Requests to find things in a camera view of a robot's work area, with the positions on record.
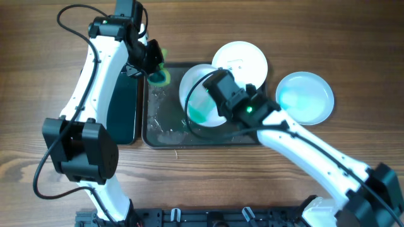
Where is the right black cable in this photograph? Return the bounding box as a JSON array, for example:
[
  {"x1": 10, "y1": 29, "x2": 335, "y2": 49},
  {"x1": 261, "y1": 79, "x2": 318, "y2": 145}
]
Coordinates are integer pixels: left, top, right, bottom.
[{"x1": 184, "y1": 69, "x2": 404, "y2": 227}]

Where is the large dark plastic tray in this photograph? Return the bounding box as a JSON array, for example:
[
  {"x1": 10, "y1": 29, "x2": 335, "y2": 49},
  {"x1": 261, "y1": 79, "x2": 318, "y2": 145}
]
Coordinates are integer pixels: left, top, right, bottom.
[{"x1": 141, "y1": 62, "x2": 259, "y2": 149}]

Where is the white plate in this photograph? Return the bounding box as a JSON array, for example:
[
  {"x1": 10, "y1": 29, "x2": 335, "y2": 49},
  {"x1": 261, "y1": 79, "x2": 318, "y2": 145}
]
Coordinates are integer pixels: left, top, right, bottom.
[
  {"x1": 275, "y1": 71, "x2": 335, "y2": 125},
  {"x1": 211, "y1": 41, "x2": 268, "y2": 88},
  {"x1": 179, "y1": 64, "x2": 227, "y2": 127}
]

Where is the green yellow sponge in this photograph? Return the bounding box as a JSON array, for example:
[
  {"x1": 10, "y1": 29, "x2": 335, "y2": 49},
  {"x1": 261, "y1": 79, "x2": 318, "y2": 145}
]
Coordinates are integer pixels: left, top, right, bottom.
[{"x1": 145, "y1": 46, "x2": 170, "y2": 87}]

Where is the small black water container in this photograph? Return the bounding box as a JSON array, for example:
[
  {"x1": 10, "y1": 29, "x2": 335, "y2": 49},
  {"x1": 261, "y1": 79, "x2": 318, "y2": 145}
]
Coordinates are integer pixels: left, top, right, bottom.
[{"x1": 78, "y1": 67, "x2": 140, "y2": 146}]

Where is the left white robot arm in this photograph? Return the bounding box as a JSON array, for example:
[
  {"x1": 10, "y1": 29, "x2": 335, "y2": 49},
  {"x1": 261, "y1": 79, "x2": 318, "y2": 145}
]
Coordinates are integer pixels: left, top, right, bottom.
[{"x1": 42, "y1": 1, "x2": 169, "y2": 226}]

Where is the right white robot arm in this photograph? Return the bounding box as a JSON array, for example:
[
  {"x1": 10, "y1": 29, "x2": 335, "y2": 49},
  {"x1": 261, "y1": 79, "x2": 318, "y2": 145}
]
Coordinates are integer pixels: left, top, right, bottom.
[{"x1": 203, "y1": 69, "x2": 403, "y2": 226}]

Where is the black cable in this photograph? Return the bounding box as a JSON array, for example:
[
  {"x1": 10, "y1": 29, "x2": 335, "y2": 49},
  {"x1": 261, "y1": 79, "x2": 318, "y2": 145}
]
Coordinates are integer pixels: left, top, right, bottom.
[
  {"x1": 184, "y1": 69, "x2": 404, "y2": 227},
  {"x1": 32, "y1": 3, "x2": 119, "y2": 226}
]

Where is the left black cable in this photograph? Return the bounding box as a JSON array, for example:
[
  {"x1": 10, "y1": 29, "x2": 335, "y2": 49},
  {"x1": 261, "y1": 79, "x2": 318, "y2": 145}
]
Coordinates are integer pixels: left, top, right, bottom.
[{"x1": 32, "y1": 3, "x2": 119, "y2": 226}]

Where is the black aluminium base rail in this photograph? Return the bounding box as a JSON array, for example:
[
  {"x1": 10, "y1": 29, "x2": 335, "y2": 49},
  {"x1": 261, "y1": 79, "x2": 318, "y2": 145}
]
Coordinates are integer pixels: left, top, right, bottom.
[{"x1": 74, "y1": 206, "x2": 307, "y2": 227}]

